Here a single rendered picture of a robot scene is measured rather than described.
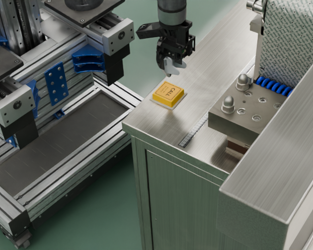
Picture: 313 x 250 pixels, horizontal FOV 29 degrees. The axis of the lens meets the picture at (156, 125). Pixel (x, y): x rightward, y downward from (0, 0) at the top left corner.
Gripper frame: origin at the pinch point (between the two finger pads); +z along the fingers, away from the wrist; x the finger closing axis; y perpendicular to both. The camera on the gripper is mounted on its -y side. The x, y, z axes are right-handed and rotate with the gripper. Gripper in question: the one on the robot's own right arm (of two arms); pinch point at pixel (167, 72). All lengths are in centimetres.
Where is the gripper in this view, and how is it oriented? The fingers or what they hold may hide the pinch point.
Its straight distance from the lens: 174.3
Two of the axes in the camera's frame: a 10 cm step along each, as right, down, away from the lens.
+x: 5.7, -6.1, 5.5
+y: 8.2, 3.9, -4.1
